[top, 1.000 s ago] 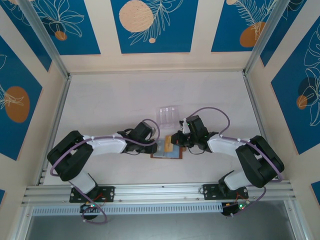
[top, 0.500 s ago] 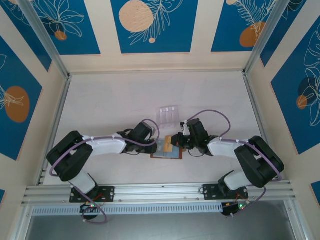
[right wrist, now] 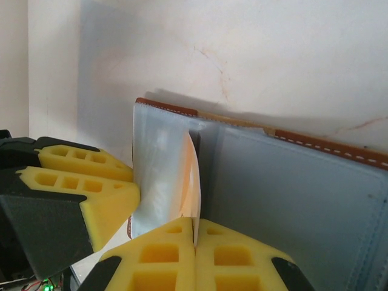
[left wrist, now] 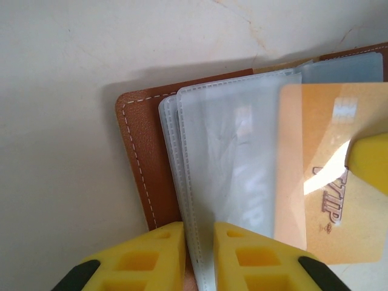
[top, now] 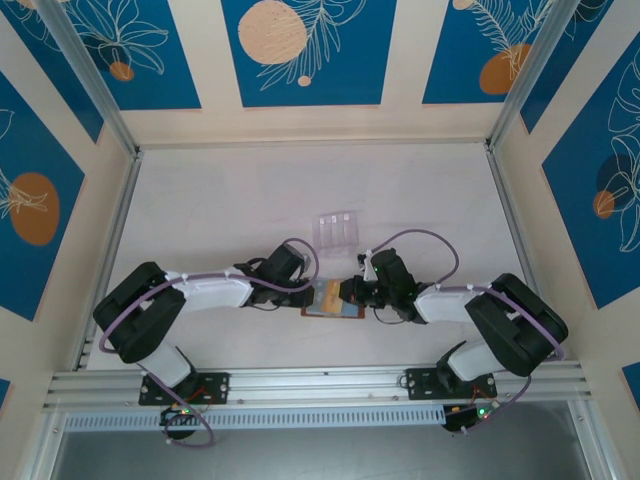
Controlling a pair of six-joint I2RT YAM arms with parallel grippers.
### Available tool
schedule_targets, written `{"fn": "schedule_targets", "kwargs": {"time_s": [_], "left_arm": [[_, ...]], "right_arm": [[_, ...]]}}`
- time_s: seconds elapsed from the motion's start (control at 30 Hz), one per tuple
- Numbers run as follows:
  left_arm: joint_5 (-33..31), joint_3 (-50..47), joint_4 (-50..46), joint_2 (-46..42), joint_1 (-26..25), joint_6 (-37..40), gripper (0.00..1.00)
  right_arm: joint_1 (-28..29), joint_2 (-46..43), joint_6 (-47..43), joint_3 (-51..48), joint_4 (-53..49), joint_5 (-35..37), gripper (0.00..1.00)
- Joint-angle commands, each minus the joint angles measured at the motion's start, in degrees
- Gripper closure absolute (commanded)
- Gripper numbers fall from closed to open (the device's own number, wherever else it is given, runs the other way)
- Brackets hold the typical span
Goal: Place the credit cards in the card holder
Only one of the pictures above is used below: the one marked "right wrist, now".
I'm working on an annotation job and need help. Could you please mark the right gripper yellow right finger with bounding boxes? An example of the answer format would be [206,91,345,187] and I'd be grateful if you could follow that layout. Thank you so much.
[195,218,316,291]

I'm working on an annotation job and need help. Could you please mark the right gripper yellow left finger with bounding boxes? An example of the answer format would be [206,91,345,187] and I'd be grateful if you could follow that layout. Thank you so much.
[77,216,195,291]

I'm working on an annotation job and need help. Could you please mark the white orange credit card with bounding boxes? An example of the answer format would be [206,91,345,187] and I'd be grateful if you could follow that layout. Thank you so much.
[174,132,203,245]

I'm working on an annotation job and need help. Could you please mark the brown leather card holder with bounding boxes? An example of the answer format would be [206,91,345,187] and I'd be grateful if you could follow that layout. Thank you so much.
[129,96,388,291]

